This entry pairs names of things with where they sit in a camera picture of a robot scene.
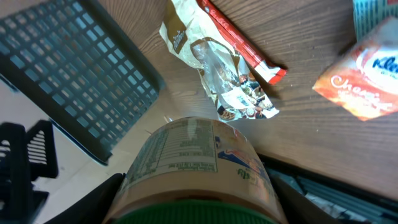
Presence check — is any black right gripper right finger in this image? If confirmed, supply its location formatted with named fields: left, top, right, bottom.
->
left=270, top=175, right=339, bottom=224

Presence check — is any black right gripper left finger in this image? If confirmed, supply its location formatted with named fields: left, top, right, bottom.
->
left=45, top=173, right=125, bottom=224

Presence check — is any green lid jar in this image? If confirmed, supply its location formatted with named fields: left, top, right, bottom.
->
left=104, top=117, right=287, bottom=223

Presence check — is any brown snack pouch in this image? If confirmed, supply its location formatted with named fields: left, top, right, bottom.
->
left=159, top=0, right=279, bottom=122

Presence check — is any orange small box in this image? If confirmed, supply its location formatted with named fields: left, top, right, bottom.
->
left=313, top=17, right=397, bottom=121

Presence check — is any red stick sachet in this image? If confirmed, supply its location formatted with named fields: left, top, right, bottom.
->
left=197, top=0, right=287, bottom=85

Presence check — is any teal wipes packet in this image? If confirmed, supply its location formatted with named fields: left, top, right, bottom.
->
left=353, top=0, right=397, bottom=41

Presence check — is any black crate on floor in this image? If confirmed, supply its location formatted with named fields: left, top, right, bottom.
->
left=1, top=120, right=58, bottom=223

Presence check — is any grey plastic mesh basket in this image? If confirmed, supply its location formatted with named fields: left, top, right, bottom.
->
left=1, top=0, right=164, bottom=166

